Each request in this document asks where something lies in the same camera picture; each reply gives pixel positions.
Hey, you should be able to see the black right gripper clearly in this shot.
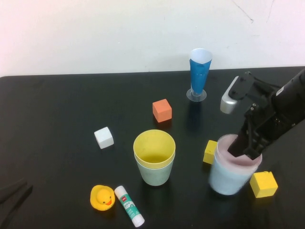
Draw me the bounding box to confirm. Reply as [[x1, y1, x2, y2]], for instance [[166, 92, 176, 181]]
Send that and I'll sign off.
[[227, 101, 295, 160]]

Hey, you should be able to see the yellow rubber duck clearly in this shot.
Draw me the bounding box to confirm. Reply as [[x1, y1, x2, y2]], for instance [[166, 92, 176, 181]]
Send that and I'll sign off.
[[90, 184, 117, 212]]

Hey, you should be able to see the light blue plastic cup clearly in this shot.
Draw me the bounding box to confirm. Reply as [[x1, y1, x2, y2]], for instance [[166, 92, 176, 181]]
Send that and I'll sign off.
[[208, 143, 263, 197]]

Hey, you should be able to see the white green glue stick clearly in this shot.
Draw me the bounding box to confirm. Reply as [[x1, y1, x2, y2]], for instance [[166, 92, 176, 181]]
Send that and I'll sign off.
[[114, 185, 145, 228]]

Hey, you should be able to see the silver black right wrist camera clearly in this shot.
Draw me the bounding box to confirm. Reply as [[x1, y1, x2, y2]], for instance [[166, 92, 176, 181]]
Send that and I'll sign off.
[[220, 75, 256, 115]]

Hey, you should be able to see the light green plastic cup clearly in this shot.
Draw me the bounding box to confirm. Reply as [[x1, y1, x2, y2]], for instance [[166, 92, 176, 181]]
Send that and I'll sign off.
[[134, 152, 176, 187]]

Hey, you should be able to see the yellow foam cube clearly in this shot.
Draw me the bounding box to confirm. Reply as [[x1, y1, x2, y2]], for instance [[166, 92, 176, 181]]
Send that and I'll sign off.
[[203, 140, 219, 165]]

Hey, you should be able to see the white foam cube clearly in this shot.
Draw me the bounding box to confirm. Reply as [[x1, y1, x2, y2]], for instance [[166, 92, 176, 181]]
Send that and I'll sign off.
[[94, 126, 114, 150]]

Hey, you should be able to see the pink plastic cup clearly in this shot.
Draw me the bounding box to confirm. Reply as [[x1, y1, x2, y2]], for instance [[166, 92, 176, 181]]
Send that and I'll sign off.
[[215, 134, 263, 168]]

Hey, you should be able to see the yellow plastic cup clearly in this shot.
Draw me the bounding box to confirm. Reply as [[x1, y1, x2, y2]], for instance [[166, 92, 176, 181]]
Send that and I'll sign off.
[[132, 129, 177, 168]]

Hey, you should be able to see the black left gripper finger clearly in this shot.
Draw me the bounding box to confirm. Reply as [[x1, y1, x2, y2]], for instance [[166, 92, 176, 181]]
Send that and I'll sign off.
[[0, 185, 34, 212], [0, 181, 28, 195]]

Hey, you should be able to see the yellow cube with chipped edge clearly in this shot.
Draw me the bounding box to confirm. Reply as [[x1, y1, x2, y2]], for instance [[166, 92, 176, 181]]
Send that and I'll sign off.
[[249, 171, 279, 198]]

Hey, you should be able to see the orange foam cube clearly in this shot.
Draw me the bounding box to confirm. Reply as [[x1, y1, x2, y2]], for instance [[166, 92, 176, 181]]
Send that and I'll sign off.
[[152, 98, 173, 124]]

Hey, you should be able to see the blue paper cone glass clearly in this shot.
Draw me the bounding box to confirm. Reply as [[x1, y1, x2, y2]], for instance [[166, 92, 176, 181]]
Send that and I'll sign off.
[[186, 48, 213, 102]]

